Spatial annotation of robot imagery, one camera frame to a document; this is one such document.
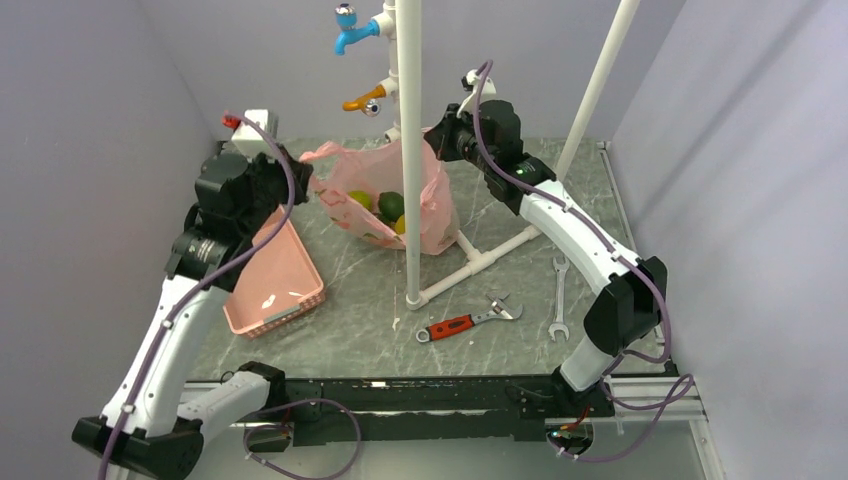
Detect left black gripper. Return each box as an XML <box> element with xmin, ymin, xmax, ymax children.
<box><xmin>240</xmin><ymin>143</ymin><xmax>314</xmax><ymax>237</ymax></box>

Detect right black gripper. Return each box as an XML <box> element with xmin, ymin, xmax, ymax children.
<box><xmin>425</xmin><ymin>104</ymin><xmax>495</xmax><ymax>173</ymax></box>

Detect pink plastic bag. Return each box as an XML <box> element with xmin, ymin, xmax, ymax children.
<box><xmin>299</xmin><ymin>142</ymin><xmax>459</xmax><ymax>255</ymax></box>

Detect dark green fake lime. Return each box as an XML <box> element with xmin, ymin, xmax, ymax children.
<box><xmin>377</xmin><ymin>191</ymin><xmax>405</xmax><ymax>222</ymax></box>

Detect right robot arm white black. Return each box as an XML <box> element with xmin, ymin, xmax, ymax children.
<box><xmin>424</xmin><ymin>100</ymin><xmax>670</xmax><ymax>415</ymax></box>

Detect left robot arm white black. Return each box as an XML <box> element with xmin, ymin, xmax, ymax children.
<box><xmin>72</xmin><ymin>153</ymin><xmax>313</xmax><ymax>479</ymax></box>

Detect yellow fake fruit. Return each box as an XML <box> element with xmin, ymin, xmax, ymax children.
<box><xmin>392</xmin><ymin>215</ymin><xmax>406</xmax><ymax>235</ymax></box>

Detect light green fake fruit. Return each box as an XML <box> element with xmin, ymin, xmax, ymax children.
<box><xmin>348</xmin><ymin>190</ymin><xmax>373</xmax><ymax>212</ymax></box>

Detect pink plastic basket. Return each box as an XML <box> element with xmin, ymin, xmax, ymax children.
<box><xmin>223</xmin><ymin>221</ymin><xmax>326</xmax><ymax>339</ymax></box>

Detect orange faucet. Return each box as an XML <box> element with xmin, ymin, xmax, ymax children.
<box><xmin>342</xmin><ymin>84</ymin><xmax>387</xmax><ymax>117</ymax></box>

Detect blue faucet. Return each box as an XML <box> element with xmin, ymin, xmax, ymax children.
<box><xmin>334</xmin><ymin>3</ymin><xmax>381</xmax><ymax>56</ymax></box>

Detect silver open end wrench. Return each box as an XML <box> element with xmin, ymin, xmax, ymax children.
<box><xmin>548</xmin><ymin>257</ymin><xmax>570</xmax><ymax>342</ymax></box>

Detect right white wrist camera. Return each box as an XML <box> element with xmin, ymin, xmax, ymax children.
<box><xmin>461</xmin><ymin>69</ymin><xmax>497</xmax><ymax>102</ymax></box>

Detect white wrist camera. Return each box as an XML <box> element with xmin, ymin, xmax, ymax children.
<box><xmin>221</xmin><ymin>109</ymin><xmax>279</xmax><ymax>159</ymax></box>
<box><xmin>461</xmin><ymin>69</ymin><xmax>497</xmax><ymax>102</ymax></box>

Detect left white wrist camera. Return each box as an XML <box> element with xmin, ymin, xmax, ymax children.
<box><xmin>221</xmin><ymin>109</ymin><xmax>279</xmax><ymax>159</ymax></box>

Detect white PVC pipe frame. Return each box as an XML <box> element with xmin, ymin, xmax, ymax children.
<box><xmin>384</xmin><ymin>1</ymin><xmax>640</xmax><ymax>310</ymax></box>

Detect red handled adjustable wrench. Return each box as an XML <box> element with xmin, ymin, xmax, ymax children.
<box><xmin>415</xmin><ymin>293</ymin><xmax>524</xmax><ymax>343</ymax></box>

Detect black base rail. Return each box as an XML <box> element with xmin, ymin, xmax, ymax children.
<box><xmin>242</xmin><ymin>374</ymin><xmax>615</xmax><ymax>446</ymax></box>

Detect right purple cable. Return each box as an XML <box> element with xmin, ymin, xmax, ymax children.
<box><xmin>471</xmin><ymin>59</ymin><xmax>697</xmax><ymax>465</ymax></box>

